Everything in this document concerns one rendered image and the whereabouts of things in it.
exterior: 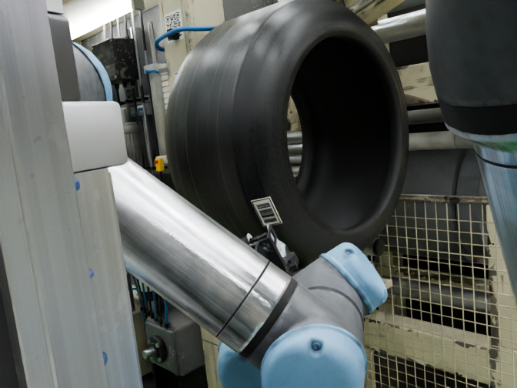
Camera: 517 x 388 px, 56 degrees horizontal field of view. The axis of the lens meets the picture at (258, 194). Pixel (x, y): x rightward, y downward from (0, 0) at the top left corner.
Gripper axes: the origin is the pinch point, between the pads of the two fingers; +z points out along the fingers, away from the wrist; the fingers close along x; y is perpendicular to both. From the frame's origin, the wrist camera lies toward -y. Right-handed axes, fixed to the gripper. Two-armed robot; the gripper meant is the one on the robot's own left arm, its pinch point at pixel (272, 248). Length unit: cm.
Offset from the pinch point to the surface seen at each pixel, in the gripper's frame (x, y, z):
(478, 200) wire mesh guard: -42, -26, 40
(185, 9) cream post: 3, 47, 54
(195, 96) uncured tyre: 4.0, 28.0, 19.4
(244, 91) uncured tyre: -6.2, 25.0, 12.1
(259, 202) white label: 0.0, 6.1, 7.8
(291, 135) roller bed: -4, 1, 81
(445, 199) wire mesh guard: -36, -24, 45
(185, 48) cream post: 8, 39, 54
